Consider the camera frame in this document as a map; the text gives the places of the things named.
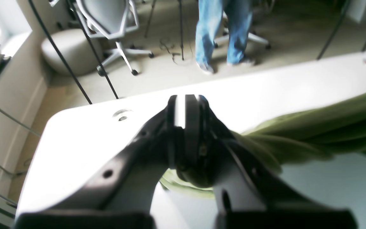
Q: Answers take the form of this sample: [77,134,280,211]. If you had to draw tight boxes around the left grey shoe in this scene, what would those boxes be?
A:
[197,62,215,74]

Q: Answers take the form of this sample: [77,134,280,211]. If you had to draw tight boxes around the olive green T-shirt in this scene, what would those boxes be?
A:
[159,84,366,192]

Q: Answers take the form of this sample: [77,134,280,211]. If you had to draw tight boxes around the beige round pouf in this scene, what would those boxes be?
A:
[41,29,99,76]

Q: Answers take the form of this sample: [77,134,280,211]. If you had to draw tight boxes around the grey office chair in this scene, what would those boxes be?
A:
[48,0,155,77]

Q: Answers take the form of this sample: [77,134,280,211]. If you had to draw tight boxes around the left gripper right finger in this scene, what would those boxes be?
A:
[183,95,357,229]

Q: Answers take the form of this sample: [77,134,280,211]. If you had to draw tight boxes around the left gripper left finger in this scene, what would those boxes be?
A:
[13,95,183,229]

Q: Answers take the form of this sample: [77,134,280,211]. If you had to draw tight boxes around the grey shoe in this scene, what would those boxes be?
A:
[227,56,257,66]
[197,62,215,74]

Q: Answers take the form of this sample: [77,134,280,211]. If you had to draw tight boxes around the person's blue jeans leg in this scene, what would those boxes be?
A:
[195,0,225,65]

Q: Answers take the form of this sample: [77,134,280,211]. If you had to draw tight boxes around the left silver table grommet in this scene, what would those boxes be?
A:
[112,109,134,122]

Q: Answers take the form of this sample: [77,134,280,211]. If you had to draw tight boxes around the right grey shoe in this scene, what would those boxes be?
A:
[227,56,257,66]

